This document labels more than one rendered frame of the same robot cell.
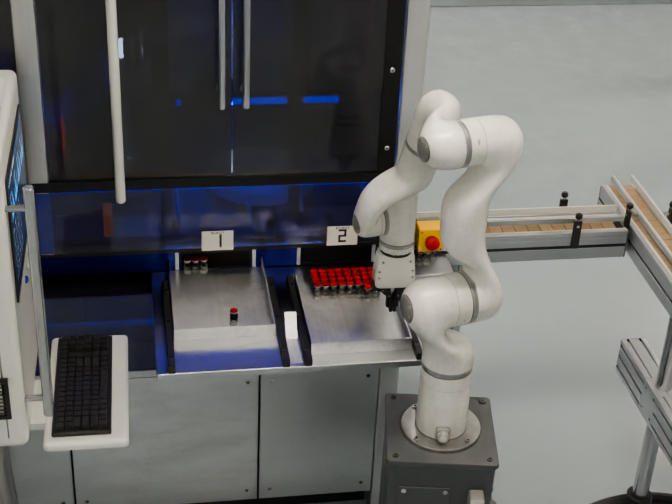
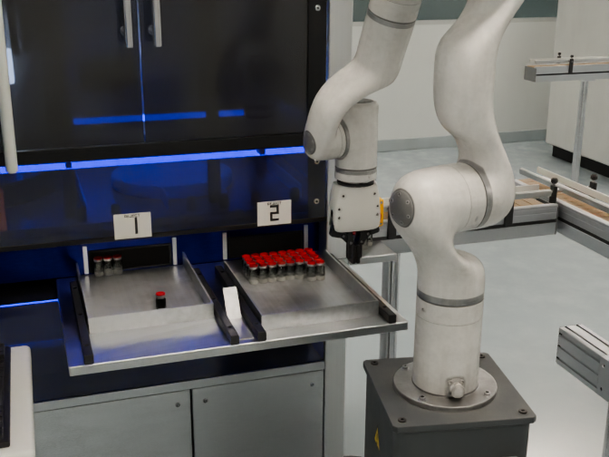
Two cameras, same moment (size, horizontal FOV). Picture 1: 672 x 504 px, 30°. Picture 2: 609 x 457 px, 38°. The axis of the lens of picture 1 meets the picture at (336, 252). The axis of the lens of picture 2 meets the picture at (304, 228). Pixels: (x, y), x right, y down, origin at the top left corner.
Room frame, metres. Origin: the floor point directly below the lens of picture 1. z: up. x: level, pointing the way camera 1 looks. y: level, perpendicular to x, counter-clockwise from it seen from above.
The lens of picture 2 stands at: (0.95, 0.19, 1.64)
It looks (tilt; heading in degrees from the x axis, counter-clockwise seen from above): 18 degrees down; 352
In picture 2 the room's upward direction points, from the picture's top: straight up
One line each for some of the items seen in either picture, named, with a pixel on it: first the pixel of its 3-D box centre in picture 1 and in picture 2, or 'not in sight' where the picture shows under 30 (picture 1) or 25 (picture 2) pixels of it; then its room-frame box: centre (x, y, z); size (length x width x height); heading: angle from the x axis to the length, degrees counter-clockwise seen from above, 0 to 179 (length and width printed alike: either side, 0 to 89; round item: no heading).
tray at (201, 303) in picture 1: (220, 296); (140, 288); (2.82, 0.30, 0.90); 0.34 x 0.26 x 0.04; 10
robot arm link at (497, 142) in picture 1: (475, 223); (477, 86); (2.36, -0.30, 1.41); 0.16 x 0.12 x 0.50; 115
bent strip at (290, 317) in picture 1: (293, 336); (237, 312); (2.63, 0.10, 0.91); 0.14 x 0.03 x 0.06; 11
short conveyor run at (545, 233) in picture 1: (510, 228); (440, 212); (3.23, -0.51, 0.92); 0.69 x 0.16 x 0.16; 100
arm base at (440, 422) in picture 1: (443, 396); (447, 341); (2.35, -0.27, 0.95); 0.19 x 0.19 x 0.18
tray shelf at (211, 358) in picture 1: (286, 316); (222, 303); (2.78, 0.12, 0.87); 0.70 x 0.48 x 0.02; 100
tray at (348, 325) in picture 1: (350, 309); (296, 286); (2.79, -0.05, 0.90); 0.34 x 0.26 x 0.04; 10
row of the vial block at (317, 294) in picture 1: (345, 289); (285, 270); (2.87, -0.03, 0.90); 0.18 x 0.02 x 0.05; 100
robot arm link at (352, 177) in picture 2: (397, 243); (356, 172); (2.62, -0.15, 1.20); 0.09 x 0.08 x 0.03; 100
